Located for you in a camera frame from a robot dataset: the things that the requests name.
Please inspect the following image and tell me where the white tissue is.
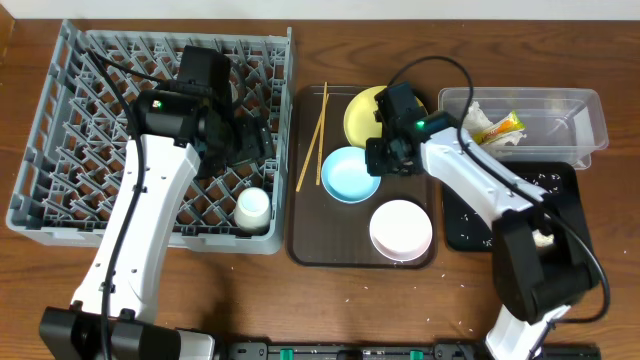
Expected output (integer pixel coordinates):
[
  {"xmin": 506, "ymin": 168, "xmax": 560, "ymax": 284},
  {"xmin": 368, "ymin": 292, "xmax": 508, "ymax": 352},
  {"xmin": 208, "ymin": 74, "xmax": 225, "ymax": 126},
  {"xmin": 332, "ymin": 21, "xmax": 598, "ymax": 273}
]
[{"xmin": 463, "ymin": 101, "xmax": 526, "ymax": 147}]

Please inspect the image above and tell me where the light blue bowl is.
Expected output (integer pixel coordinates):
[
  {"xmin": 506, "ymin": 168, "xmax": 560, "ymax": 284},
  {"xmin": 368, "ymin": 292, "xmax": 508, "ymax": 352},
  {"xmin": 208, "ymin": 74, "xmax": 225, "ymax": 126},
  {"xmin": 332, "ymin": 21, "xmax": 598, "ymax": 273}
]
[{"xmin": 321, "ymin": 146, "xmax": 381, "ymax": 204}]

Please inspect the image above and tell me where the small white green cup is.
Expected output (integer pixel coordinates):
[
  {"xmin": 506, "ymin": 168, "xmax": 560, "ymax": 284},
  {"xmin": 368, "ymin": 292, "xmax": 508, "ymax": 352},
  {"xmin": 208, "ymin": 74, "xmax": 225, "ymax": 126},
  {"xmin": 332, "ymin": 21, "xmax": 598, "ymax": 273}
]
[{"xmin": 234, "ymin": 187, "xmax": 271, "ymax": 234}]

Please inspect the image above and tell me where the green orange snack wrapper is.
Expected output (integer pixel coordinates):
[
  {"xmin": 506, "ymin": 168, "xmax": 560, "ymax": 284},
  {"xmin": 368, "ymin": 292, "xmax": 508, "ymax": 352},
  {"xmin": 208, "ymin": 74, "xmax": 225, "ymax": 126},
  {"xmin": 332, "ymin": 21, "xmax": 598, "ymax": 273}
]
[{"xmin": 472, "ymin": 111, "xmax": 526, "ymax": 145}]

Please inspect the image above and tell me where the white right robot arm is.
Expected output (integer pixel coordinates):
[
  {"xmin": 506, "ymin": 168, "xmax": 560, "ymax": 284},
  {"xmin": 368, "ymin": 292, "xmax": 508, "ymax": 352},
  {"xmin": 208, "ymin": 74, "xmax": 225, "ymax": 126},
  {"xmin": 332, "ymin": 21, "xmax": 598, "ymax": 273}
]
[{"xmin": 366, "ymin": 83, "xmax": 605, "ymax": 359}]

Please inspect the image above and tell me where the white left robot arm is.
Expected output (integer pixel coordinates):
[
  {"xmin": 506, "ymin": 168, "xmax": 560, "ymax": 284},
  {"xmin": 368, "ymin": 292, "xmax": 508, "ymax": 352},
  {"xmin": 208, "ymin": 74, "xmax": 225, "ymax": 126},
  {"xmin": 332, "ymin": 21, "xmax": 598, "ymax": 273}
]
[{"xmin": 39, "ymin": 45, "xmax": 274, "ymax": 359}]

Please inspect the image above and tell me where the black waste bin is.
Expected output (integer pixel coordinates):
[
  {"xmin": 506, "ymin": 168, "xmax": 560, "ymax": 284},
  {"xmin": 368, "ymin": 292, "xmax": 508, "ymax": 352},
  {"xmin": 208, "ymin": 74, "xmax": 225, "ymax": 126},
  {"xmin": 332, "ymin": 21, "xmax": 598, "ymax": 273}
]
[{"xmin": 442, "ymin": 162, "xmax": 580, "ymax": 252}]

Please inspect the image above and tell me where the grey dishwasher rack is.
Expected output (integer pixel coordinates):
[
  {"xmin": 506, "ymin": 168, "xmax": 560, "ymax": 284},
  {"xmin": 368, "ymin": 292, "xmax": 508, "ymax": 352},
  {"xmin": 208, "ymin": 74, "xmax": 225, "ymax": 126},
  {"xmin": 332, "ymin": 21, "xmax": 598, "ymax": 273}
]
[{"xmin": 6, "ymin": 21, "xmax": 296, "ymax": 255}]

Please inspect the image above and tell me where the clear plastic waste bin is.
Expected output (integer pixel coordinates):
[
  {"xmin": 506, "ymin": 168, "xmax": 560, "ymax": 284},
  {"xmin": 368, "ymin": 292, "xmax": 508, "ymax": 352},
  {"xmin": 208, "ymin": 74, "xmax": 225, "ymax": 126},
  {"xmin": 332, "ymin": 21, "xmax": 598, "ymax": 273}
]
[{"xmin": 437, "ymin": 86, "xmax": 610, "ymax": 171}]

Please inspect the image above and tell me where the yellow plate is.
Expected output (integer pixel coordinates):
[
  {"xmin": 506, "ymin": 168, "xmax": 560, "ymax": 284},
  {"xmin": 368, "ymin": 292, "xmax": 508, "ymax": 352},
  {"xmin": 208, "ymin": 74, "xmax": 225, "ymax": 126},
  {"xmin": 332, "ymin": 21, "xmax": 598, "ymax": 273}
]
[{"xmin": 343, "ymin": 84, "xmax": 426, "ymax": 150}]

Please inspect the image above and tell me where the left wooden chopstick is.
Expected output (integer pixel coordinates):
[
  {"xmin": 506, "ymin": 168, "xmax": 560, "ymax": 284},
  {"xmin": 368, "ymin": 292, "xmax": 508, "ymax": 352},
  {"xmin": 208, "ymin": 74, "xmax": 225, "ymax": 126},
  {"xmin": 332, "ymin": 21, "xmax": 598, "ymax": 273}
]
[{"xmin": 296, "ymin": 94, "xmax": 329, "ymax": 192}]

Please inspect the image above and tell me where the wooden chopstick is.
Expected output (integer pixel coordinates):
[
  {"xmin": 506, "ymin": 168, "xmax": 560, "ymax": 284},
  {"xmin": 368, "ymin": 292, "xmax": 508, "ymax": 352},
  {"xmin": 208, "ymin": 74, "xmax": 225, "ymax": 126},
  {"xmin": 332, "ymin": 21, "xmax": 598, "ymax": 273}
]
[
  {"xmin": 315, "ymin": 82, "xmax": 329, "ymax": 186},
  {"xmin": 296, "ymin": 94, "xmax": 329, "ymax": 192}
]

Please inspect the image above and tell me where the right wooden chopstick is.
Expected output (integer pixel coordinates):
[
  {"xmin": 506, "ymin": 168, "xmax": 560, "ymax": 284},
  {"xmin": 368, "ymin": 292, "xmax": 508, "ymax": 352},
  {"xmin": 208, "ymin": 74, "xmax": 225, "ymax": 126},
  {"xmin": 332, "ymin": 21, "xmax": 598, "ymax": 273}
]
[{"xmin": 315, "ymin": 82, "xmax": 329, "ymax": 186}]

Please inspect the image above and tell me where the white pink bowl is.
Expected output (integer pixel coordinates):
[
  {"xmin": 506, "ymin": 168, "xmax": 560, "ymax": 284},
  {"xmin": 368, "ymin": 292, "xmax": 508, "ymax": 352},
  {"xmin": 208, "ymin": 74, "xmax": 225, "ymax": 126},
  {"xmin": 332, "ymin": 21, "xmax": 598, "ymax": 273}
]
[{"xmin": 369, "ymin": 200, "xmax": 434, "ymax": 262}]

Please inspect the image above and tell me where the dark brown serving tray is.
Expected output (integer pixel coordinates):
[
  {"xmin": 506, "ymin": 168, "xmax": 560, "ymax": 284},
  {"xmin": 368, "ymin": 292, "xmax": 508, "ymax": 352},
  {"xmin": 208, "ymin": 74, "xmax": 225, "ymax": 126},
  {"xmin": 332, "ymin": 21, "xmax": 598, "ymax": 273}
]
[{"xmin": 285, "ymin": 85, "xmax": 439, "ymax": 269}]

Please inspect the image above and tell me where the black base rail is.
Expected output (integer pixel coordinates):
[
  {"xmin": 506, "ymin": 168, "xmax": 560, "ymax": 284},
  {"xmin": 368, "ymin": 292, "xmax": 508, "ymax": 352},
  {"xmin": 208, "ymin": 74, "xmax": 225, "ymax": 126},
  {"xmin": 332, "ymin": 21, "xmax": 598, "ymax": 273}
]
[{"xmin": 213, "ymin": 341, "xmax": 602, "ymax": 360}]

